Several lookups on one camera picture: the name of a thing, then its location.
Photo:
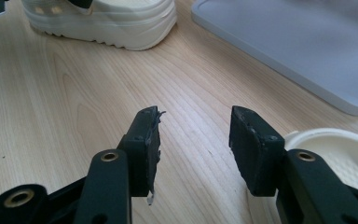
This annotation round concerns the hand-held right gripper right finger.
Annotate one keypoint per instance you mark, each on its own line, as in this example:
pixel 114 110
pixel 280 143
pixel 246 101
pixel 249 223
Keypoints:
pixel 258 155

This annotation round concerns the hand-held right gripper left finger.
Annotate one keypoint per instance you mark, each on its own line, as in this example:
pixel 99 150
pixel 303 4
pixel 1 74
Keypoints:
pixel 140 155

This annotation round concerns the cream clog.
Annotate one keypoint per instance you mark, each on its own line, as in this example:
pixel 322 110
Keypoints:
pixel 338 152
pixel 130 31

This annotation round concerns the white shoe rack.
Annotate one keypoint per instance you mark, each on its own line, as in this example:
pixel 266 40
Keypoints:
pixel 292 37

